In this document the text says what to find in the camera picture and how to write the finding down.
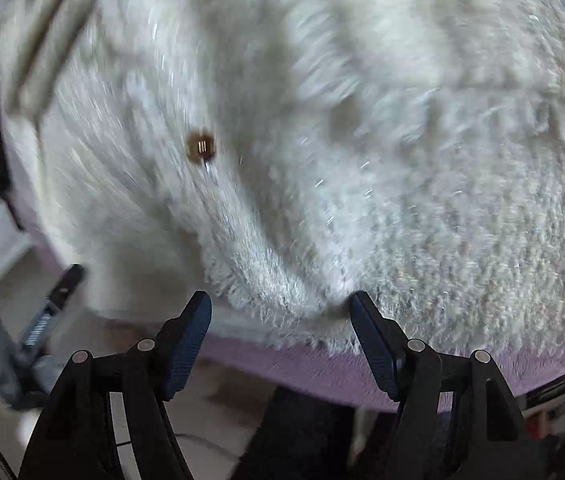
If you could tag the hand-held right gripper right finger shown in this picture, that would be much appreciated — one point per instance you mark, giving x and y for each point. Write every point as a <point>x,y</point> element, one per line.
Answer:
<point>375,345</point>

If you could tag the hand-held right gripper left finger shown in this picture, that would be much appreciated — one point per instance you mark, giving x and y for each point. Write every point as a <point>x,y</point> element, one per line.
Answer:
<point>187,345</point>

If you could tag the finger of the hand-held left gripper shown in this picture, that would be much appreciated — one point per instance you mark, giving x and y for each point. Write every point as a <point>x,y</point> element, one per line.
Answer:
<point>66,285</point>

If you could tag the white fluffy knit cardigan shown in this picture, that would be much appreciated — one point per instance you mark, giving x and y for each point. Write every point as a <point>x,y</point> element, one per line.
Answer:
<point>342,170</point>

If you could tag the person's black pants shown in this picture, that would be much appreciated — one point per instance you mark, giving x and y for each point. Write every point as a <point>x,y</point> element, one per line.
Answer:
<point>302,435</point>

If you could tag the dark printed box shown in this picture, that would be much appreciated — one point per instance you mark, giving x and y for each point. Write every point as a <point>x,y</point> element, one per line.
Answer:
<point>559,395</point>

